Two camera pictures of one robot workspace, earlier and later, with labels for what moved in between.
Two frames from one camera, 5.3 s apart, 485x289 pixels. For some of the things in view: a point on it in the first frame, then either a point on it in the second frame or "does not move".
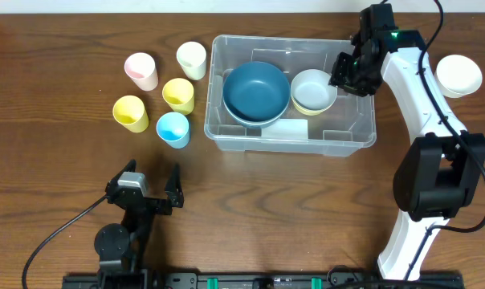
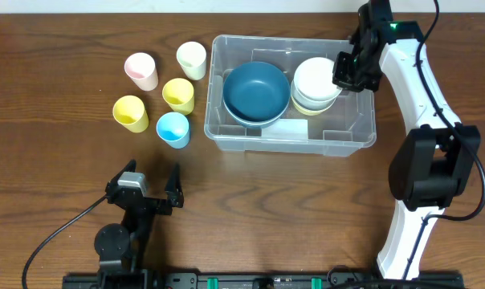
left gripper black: x=147 y=201 does not move
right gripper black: x=348 y=75 does not move
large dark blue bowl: x=255 y=113 does not move
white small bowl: x=457 y=76 to x=313 y=79
